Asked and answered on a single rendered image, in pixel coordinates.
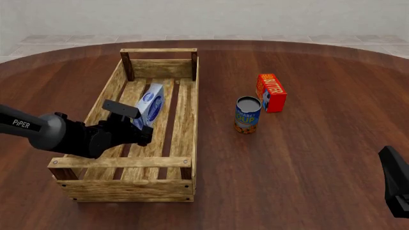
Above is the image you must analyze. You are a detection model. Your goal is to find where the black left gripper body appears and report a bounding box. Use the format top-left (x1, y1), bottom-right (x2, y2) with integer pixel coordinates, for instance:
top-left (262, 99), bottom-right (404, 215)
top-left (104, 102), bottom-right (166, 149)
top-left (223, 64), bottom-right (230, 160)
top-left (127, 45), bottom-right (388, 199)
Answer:
top-left (107, 114), bottom-right (143, 148)

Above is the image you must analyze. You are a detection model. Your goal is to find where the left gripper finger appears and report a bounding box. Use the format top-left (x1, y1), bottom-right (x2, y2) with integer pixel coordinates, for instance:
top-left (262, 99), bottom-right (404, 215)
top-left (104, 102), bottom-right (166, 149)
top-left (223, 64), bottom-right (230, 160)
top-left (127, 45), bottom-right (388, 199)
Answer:
top-left (136, 126), bottom-right (155, 148)

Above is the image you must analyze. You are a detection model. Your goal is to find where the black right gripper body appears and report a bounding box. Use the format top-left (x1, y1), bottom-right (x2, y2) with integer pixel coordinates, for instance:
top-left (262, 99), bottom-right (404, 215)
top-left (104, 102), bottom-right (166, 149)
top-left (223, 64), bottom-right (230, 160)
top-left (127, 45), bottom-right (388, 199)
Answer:
top-left (384, 190), bottom-right (409, 219)

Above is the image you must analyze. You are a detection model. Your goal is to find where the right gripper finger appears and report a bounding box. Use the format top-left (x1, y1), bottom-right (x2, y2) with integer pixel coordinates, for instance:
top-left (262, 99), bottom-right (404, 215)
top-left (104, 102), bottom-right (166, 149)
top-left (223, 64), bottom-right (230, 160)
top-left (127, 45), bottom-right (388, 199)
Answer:
top-left (378, 145), bottom-right (409, 197)

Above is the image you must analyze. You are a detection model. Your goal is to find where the white blue cream cheese box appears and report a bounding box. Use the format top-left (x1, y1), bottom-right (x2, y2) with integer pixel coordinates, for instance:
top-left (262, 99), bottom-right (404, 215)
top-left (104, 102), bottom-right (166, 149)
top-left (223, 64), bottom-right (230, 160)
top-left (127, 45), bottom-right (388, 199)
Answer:
top-left (132, 82), bottom-right (166, 132)

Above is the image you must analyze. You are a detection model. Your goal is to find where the wooden slat tray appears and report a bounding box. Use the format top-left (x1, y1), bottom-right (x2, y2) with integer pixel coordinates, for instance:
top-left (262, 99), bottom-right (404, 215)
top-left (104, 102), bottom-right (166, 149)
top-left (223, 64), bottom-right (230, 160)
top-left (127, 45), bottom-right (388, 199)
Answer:
top-left (47, 48), bottom-right (200, 203)

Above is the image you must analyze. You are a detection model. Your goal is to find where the dark plate on black stalk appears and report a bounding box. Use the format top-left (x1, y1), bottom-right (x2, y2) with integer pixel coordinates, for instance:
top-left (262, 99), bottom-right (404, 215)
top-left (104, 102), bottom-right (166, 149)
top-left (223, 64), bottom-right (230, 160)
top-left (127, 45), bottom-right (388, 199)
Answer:
top-left (102, 99), bottom-right (143, 123)

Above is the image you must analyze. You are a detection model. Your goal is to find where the blue soup tin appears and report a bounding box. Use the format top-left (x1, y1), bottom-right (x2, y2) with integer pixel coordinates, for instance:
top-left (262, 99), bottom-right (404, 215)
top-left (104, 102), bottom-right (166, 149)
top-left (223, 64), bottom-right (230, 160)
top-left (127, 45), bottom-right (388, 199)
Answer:
top-left (233, 96), bottom-right (263, 135)

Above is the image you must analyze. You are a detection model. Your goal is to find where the red butter box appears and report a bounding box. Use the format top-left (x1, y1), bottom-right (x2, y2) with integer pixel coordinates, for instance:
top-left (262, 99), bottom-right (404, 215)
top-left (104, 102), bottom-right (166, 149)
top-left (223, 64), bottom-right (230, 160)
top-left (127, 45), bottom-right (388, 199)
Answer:
top-left (255, 73), bottom-right (288, 114)

